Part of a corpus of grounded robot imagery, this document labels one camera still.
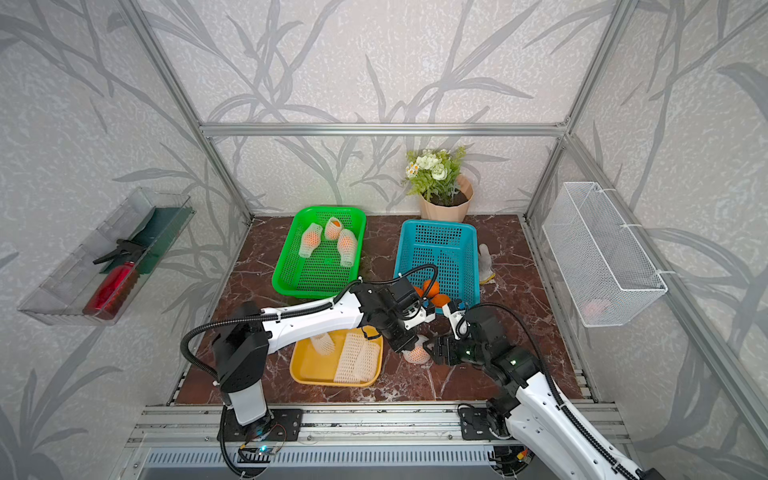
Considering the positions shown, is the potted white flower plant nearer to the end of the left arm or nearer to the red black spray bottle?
the end of the left arm

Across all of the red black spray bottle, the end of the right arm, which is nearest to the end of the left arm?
the end of the right arm

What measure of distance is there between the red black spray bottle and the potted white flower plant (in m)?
0.72

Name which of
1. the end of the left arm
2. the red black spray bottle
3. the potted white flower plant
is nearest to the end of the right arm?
the end of the left arm

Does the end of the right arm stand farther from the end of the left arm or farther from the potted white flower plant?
the potted white flower plant

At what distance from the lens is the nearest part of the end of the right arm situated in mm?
590

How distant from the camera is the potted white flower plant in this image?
0.93 m

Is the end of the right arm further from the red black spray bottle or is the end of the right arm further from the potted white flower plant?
the red black spray bottle

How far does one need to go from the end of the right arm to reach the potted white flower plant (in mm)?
428

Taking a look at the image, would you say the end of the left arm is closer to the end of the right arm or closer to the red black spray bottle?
the end of the right arm

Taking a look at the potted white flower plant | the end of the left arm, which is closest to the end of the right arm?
the end of the left arm

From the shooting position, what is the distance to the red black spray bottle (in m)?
0.56

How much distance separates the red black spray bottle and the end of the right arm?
2.15ft
